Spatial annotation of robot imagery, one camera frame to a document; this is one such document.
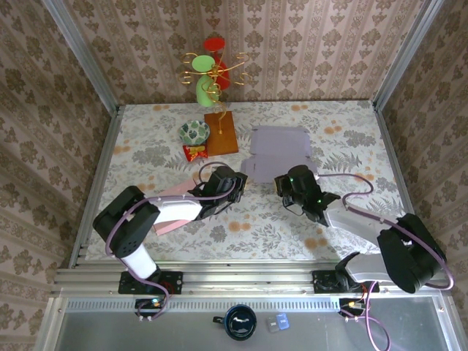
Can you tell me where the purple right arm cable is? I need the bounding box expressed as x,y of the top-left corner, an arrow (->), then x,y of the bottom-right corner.
316,172 -> 456,350

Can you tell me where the red plastic goblet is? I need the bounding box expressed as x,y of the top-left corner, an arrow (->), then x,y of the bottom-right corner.
203,37 -> 232,91

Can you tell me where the leaf pattern bowl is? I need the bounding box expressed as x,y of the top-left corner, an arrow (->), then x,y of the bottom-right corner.
178,120 -> 211,146

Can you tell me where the pink paper box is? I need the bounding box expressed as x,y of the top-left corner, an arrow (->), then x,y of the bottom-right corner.
151,181 -> 200,237

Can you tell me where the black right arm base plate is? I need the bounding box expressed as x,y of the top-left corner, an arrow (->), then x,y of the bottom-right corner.
312,269 -> 380,294

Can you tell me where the small board with orange light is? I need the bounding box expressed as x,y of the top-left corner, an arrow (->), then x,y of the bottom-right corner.
338,298 -> 369,318

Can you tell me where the aluminium frame post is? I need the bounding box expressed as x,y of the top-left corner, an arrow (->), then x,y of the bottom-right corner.
42,0 -> 121,114
372,0 -> 445,110

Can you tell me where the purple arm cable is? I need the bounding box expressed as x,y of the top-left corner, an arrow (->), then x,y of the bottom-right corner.
105,162 -> 238,322
316,172 -> 456,350

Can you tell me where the red snack packet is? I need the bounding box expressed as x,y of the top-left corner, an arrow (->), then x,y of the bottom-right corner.
182,144 -> 209,162

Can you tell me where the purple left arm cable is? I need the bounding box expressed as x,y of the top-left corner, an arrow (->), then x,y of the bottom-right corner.
105,162 -> 238,322

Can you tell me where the dark blue mug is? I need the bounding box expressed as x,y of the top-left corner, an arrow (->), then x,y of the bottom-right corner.
213,304 -> 258,341

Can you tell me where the small board with green light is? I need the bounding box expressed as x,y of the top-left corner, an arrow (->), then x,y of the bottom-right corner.
134,298 -> 165,317

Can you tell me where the aluminium table side rail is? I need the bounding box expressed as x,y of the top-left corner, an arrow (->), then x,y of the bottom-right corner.
372,102 -> 431,264
69,105 -> 124,270

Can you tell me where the aluminium mounting rail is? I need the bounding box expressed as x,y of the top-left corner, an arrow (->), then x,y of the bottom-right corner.
50,260 -> 449,297

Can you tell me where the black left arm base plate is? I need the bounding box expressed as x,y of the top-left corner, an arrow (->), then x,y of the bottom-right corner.
118,271 -> 184,295

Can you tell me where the purple paper box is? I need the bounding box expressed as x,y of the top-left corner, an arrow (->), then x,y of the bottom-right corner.
240,125 -> 320,185

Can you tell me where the slotted metal cable duct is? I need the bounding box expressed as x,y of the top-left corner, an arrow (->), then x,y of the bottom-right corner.
65,298 -> 341,312

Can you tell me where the gold wire stand wooden base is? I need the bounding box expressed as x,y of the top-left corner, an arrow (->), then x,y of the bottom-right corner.
178,52 -> 252,157

